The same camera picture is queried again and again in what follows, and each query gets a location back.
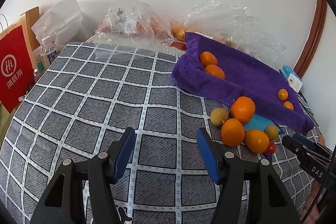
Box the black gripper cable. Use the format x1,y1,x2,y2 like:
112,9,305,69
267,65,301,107
302,145,336,224

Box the clear plastic drink bottle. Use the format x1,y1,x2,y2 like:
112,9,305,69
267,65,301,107
39,36,60,69

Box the yellow-green round fruit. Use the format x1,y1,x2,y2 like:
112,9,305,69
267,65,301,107
210,108,229,126
264,124,279,140

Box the red cherry tomato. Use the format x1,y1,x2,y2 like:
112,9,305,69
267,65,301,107
264,141,277,156

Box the purple towel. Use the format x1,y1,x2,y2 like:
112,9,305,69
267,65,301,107
172,32,315,135

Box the red paper shopping bag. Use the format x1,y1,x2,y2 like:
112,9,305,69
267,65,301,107
0,13,35,113

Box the brown wooden door frame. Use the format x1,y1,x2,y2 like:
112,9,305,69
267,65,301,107
293,0,327,78

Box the white and blue box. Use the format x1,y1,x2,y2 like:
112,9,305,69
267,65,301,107
280,65,303,92

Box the black cables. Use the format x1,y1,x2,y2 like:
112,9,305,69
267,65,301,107
297,91,319,125

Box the small clear plastic bag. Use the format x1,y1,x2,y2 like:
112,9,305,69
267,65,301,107
94,0,175,45

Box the person's right hand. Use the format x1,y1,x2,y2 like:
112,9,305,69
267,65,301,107
301,183,332,224

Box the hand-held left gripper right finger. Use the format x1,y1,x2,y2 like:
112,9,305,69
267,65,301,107
196,127,301,224

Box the pile of bagged oranges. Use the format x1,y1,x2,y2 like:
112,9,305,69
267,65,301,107
169,20,188,41

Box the grey checkered bed sheet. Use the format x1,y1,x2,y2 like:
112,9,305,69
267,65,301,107
0,42,336,224

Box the large clear plastic bag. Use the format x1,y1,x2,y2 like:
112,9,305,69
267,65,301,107
171,0,286,67

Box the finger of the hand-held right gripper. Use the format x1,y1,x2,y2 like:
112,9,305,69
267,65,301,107
282,135,330,165
292,133,334,157

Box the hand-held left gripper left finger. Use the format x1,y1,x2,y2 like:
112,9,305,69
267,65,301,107
31,127,137,224

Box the white plastic bag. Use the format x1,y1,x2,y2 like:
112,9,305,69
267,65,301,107
31,0,88,49

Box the large orange mandarin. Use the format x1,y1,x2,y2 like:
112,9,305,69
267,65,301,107
230,96,256,124

